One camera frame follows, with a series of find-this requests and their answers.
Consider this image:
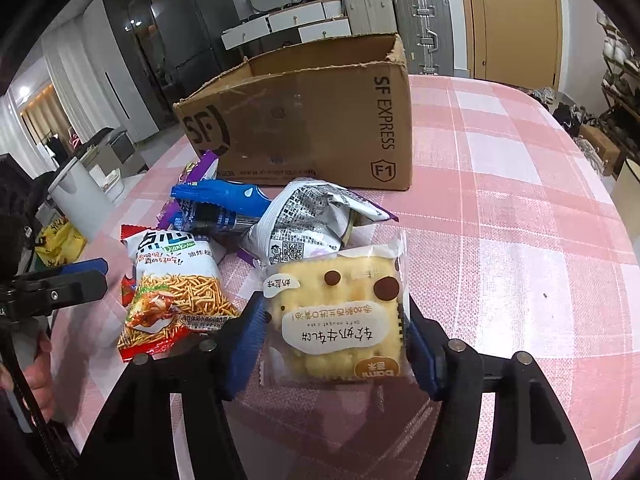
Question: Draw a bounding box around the brown SF cardboard box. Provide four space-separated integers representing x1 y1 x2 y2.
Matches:
174 34 412 191

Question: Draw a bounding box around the yellow cracker biscuit packet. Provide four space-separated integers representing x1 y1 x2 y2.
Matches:
260 232 411 388

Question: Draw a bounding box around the person's left hand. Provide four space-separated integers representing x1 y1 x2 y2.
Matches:
24 332 55 422

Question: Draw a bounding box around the wooden door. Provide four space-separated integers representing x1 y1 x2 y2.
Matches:
462 0 562 89

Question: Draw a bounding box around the small cardboard box on floor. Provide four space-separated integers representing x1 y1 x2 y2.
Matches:
579 125 620 177

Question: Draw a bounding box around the silver suitcase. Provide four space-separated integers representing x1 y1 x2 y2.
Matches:
394 0 454 77

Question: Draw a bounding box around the white drawer desk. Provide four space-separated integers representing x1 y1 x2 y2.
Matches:
221 0 352 51

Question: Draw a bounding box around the white trash bin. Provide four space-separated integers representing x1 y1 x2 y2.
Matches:
48 127 115 243

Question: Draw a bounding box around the pink checkered tablecloth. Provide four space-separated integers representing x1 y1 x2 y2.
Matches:
49 74 640 480

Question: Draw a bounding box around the dark grey refrigerator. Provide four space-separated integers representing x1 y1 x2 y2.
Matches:
152 0 241 96

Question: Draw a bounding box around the white purple snack bag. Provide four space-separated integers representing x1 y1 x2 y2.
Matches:
238 178 398 266

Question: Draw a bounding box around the beige suitcase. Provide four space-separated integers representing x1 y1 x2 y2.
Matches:
344 0 398 36

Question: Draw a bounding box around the pink purple candy bag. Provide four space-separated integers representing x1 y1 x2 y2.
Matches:
156 151 218 229

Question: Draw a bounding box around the blue white snack bag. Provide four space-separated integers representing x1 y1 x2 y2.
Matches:
171 179 271 235

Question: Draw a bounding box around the shoe rack with shoes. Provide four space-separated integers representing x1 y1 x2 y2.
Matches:
597 10 639 164

